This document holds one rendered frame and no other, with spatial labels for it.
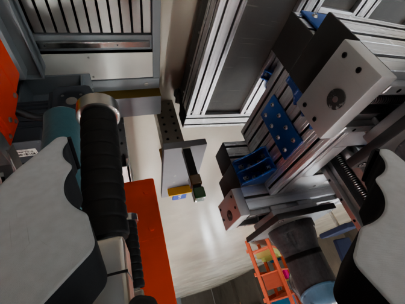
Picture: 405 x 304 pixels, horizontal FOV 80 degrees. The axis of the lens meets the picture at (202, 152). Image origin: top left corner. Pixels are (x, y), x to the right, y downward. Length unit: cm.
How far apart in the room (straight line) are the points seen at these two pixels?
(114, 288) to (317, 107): 41
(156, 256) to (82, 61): 75
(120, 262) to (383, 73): 39
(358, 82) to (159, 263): 68
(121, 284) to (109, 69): 98
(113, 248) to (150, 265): 63
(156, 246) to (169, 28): 83
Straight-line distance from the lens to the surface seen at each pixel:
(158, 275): 82
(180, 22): 112
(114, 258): 19
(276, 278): 583
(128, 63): 109
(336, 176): 79
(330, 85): 46
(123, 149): 112
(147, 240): 84
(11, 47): 93
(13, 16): 93
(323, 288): 83
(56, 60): 110
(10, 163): 62
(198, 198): 83
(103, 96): 28
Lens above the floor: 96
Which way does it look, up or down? 31 degrees down
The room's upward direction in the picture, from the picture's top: 162 degrees clockwise
